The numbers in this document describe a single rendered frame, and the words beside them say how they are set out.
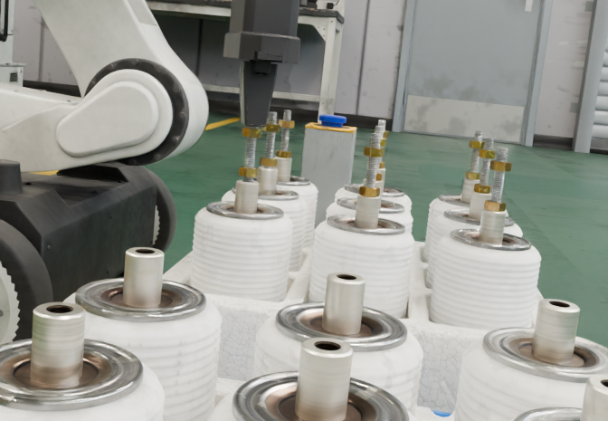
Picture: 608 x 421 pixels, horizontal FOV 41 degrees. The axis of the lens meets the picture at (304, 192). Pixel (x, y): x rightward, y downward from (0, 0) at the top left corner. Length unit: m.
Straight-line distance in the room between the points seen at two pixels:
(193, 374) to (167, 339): 0.03
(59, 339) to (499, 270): 0.46
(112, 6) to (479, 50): 4.91
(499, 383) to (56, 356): 0.22
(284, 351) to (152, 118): 0.65
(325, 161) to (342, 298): 0.70
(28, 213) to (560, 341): 0.68
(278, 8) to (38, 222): 0.41
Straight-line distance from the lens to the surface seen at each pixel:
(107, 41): 1.11
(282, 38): 0.71
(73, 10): 1.13
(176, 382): 0.46
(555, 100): 5.98
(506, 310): 0.75
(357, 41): 5.88
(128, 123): 1.05
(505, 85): 5.91
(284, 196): 0.87
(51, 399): 0.35
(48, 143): 1.11
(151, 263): 0.47
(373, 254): 0.73
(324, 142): 1.14
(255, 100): 0.76
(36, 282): 0.93
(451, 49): 5.87
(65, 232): 1.03
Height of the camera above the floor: 0.40
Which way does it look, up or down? 9 degrees down
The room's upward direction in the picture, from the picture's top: 6 degrees clockwise
